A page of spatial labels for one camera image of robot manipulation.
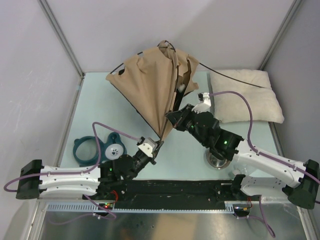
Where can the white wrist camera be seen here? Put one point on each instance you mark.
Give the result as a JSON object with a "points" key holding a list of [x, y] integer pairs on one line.
{"points": [[147, 146], [204, 103]]}

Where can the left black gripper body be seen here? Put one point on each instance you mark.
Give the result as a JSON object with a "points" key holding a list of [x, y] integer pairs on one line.
{"points": [[140, 163]]}

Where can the cream fluffy cushion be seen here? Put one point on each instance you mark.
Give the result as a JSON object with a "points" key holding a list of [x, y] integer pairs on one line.
{"points": [[229, 107]]}

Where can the white paw print bowl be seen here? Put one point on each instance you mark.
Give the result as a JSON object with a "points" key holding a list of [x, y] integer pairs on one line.
{"points": [[114, 151]]}

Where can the beige fabric pet tent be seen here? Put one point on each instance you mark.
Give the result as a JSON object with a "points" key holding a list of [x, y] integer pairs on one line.
{"points": [[145, 80]]}

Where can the black tent pole front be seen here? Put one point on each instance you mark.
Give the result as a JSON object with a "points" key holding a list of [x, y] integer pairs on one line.
{"points": [[171, 52]]}

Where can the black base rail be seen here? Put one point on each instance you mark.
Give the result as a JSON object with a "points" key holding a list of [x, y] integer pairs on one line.
{"points": [[174, 194]]}

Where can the white pompom toy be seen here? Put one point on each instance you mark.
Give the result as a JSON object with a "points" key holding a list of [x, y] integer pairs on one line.
{"points": [[181, 88]]}

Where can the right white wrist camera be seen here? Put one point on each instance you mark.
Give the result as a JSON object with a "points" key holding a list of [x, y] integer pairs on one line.
{"points": [[204, 103]]}

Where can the left aluminium frame post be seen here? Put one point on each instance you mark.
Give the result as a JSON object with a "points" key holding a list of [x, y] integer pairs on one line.
{"points": [[49, 14]]}

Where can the teal double bowl stand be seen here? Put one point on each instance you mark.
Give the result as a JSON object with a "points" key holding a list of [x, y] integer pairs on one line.
{"points": [[85, 149]]}

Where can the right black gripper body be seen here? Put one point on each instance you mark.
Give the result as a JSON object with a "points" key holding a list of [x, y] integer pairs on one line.
{"points": [[188, 123]]}

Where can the white slotted cable duct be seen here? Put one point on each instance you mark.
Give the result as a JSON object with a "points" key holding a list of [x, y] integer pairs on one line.
{"points": [[86, 207]]}

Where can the steel pet bowl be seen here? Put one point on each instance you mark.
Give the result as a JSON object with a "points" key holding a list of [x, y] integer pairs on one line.
{"points": [[214, 162]]}

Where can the aluminium frame post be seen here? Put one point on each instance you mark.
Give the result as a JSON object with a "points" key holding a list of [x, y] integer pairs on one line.
{"points": [[49, 14], [289, 17]]}

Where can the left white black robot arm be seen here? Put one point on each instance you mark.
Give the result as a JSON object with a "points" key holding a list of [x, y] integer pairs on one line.
{"points": [[38, 180]]}

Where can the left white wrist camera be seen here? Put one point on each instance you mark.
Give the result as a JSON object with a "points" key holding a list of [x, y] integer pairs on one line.
{"points": [[147, 146]]}

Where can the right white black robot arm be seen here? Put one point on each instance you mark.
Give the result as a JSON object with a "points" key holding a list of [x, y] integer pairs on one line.
{"points": [[298, 180]]}

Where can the right aluminium frame post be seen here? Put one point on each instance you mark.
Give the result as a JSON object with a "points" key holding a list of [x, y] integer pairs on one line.
{"points": [[289, 17]]}

